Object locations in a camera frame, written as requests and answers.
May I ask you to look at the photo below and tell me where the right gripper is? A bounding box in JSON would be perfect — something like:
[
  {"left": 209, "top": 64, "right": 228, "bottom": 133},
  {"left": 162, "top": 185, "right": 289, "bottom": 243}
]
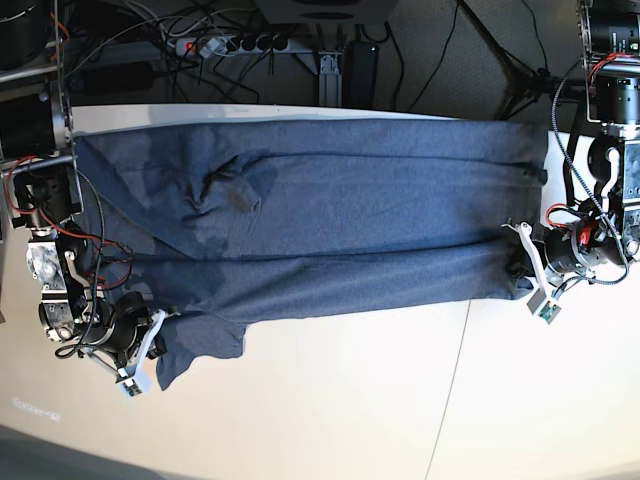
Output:
[{"left": 87, "top": 292, "right": 152, "bottom": 369}]

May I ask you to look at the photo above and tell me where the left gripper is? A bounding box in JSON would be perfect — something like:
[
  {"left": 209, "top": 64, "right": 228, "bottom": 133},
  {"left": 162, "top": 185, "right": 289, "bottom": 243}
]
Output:
[{"left": 506, "top": 224, "right": 600, "bottom": 285}]

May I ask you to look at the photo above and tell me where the blue grey T-shirt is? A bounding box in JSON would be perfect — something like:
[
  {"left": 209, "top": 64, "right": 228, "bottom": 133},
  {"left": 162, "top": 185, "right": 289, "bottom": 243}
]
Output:
[{"left": 76, "top": 119, "right": 548, "bottom": 388}]

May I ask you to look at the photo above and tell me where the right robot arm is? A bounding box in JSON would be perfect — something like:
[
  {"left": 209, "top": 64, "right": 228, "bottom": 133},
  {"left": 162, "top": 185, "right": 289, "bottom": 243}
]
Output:
[{"left": 1, "top": 1, "right": 168, "bottom": 382}]

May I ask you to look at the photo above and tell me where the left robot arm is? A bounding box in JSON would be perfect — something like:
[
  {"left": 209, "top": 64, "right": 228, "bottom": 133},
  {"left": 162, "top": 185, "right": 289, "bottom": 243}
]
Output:
[{"left": 533, "top": 1, "right": 639, "bottom": 287}]

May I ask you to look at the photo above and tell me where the black power adapter brick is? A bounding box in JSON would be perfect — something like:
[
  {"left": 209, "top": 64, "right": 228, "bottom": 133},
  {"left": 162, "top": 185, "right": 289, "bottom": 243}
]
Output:
[{"left": 343, "top": 41, "right": 379, "bottom": 110}]

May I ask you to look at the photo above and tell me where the white power strip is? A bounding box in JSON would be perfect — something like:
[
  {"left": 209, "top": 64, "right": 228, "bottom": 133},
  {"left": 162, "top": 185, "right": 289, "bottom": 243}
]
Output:
[{"left": 170, "top": 34, "right": 296, "bottom": 59}]

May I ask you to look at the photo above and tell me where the aluminium table frame post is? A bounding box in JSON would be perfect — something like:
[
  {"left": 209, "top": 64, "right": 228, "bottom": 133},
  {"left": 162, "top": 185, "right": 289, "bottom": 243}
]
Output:
[{"left": 292, "top": 23, "right": 349, "bottom": 108}]

